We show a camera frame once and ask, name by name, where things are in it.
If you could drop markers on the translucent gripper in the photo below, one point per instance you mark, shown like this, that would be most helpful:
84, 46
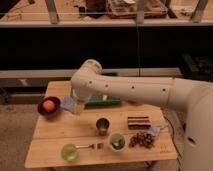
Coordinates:
77, 107

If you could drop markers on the blue sponge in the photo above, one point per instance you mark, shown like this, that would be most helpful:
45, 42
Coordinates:
67, 104

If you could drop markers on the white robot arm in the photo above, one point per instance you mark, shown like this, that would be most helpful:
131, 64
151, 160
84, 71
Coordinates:
193, 97

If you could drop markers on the green plastic tray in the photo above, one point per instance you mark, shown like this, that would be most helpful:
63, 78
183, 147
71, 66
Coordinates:
96, 100

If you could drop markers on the dark red bowl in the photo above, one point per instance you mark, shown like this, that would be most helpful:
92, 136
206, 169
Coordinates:
43, 112

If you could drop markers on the orange fruit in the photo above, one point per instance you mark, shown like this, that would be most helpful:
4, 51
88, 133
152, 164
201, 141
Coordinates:
49, 105

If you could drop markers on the metal cup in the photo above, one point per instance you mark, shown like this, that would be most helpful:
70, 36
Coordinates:
102, 126

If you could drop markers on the wooden table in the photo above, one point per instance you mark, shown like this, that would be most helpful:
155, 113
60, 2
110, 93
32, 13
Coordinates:
81, 140

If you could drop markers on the silver fork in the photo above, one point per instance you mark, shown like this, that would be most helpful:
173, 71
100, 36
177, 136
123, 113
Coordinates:
93, 146

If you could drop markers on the white bowl with greens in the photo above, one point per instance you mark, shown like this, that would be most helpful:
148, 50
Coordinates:
116, 142

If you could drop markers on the striped brown block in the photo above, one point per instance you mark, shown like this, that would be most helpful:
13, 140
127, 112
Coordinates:
138, 122

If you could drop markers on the bunch of dark grapes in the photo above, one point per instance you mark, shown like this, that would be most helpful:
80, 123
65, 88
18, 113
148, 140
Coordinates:
142, 139

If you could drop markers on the clear plastic bag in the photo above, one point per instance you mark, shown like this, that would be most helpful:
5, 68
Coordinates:
155, 130

